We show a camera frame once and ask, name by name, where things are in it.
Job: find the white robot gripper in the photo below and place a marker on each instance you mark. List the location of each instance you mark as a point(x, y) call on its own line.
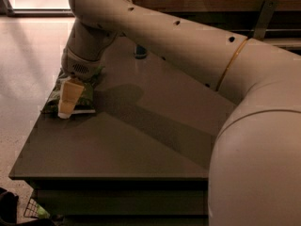
point(77, 67)

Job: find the green jalapeno chip bag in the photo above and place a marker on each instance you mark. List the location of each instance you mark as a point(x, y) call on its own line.
point(71, 96)

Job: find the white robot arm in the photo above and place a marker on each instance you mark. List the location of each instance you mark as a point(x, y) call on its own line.
point(255, 168)

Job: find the black bag on floor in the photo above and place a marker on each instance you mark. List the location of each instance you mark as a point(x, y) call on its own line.
point(8, 211)

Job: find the blue silver energy drink can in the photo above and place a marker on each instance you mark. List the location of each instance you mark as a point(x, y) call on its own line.
point(140, 52)

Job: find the grey table drawer unit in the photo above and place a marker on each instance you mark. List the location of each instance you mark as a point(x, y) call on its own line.
point(126, 202)

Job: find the wire basket with green item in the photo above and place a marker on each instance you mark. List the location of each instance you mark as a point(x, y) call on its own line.
point(34, 210)

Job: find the wooden wall shelf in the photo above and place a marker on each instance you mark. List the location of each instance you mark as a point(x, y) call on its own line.
point(219, 0)

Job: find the right metal shelf bracket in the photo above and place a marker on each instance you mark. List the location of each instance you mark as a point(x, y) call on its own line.
point(267, 10)

